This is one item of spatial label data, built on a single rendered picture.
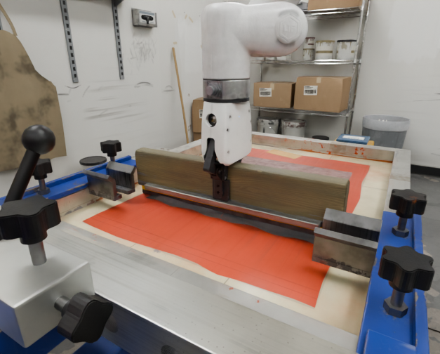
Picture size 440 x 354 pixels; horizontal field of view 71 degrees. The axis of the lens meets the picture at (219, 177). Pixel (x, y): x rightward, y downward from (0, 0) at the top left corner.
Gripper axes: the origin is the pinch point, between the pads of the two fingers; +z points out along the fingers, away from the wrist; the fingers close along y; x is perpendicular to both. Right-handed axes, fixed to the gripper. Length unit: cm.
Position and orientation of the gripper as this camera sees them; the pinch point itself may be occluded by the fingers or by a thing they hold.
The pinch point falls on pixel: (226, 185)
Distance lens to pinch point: 55.5
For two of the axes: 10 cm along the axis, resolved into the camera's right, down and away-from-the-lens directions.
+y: 5.0, -3.1, 8.1
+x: -8.6, -1.7, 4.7
